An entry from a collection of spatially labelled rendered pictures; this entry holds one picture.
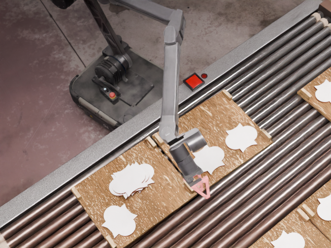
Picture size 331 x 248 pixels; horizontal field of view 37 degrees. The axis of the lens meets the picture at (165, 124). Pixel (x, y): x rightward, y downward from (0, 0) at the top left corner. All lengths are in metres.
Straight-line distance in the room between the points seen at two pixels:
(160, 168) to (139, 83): 1.18
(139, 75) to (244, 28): 1.00
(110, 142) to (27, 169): 1.20
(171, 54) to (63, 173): 0.75
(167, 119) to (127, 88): 1.51
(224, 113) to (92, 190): 0.69
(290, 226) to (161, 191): 0.54
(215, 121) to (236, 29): 1.71
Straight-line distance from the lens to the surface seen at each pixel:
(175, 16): 1.88
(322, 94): 2.39
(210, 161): 2.13
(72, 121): 3.45
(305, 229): 2.07
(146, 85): 3.21
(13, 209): 2.21
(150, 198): 2.08
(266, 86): 2.40
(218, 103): 2.30
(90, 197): 2.12
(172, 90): 1.76
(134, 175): 2.08
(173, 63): 1.80
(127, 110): 3.09
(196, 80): 2.38
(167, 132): 1.69
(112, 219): 2.05
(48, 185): 2.21
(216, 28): 3.86
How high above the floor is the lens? 2.84
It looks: 58 degrees down
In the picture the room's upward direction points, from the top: 5 degrees counter-clockwise
